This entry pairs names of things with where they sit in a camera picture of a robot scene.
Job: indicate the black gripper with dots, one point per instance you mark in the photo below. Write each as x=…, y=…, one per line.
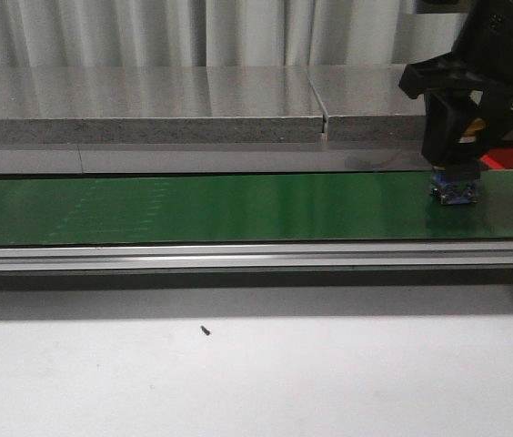
x=481, y=59

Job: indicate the green conveyor belt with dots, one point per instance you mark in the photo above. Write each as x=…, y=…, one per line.
x=256, y=207

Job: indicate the grey stone slab right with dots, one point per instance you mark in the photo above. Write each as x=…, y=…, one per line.
x=364, y=103

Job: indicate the grey stone slab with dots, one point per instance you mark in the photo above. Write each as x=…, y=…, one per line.
x=157, y=105
x=364, y=103

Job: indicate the grey stone slab left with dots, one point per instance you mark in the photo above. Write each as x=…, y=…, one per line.
x=157, y=105

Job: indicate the grey pleated curtain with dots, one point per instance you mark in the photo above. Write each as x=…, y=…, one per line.
x=220, y=33

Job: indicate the aluminium conveyor side rail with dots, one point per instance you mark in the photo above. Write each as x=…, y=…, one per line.
x=379, y=254

